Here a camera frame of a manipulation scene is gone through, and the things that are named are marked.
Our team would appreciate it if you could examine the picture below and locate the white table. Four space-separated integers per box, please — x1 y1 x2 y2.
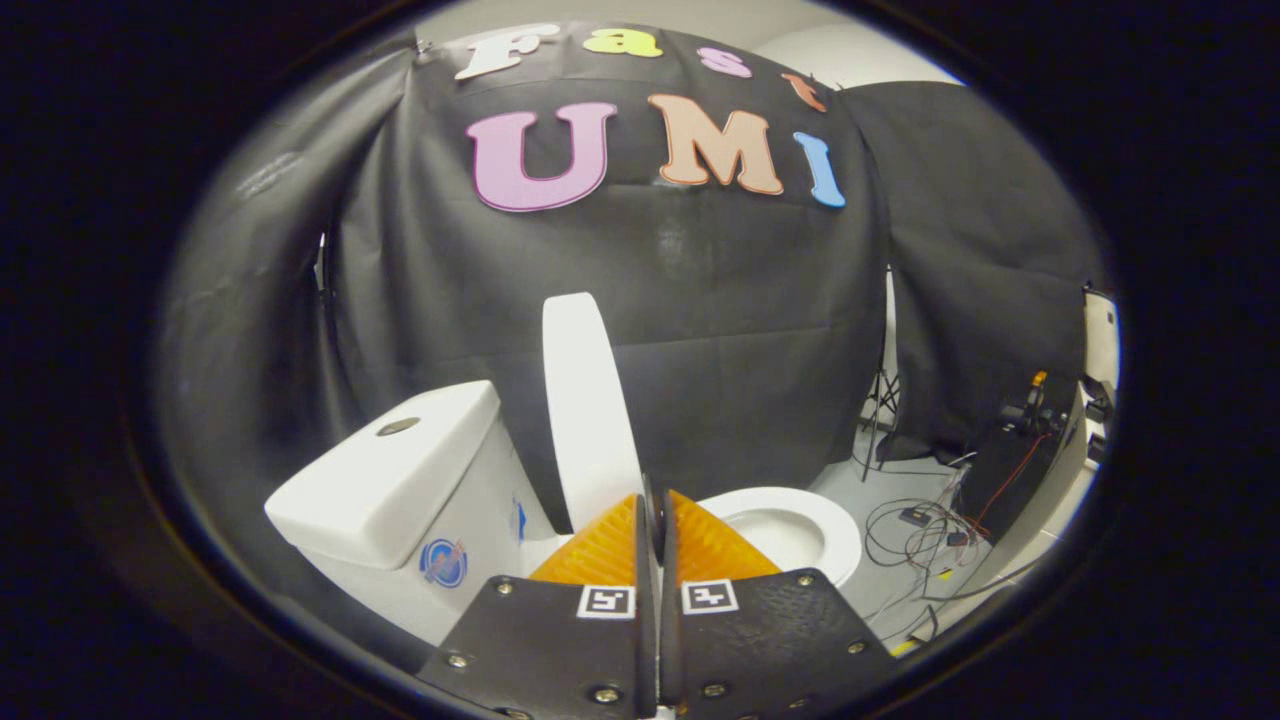
985 420 1101 591

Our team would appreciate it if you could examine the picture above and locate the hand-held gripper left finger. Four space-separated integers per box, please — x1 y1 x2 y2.
415 490 661 719

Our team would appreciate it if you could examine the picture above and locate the tangle of floor cables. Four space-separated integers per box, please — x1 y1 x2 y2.
862 455 1001 641

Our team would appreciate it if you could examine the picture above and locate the black light stand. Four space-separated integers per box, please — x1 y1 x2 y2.
860 265 901 483

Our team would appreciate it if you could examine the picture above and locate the black backdrop cloth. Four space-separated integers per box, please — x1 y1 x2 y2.
155 20 1101 641

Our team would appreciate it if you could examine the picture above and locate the white toilet seat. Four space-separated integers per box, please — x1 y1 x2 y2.
695 487 863 588

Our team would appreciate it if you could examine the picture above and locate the white ceramic toilet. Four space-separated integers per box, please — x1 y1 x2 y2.
264 380 863 646

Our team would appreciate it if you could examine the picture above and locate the orange and black gripper device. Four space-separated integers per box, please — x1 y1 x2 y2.
1000 370 1051 431

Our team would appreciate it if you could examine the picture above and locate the white toilet lid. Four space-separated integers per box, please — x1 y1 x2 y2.
542 292 669 561

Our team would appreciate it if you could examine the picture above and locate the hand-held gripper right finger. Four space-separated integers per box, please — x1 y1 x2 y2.
658 488 899 717

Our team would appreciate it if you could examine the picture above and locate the red cable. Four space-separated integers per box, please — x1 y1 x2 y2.
975 430 1051 531

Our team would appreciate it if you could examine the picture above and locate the black cloth covered table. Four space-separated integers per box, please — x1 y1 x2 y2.
960 375 1086 546

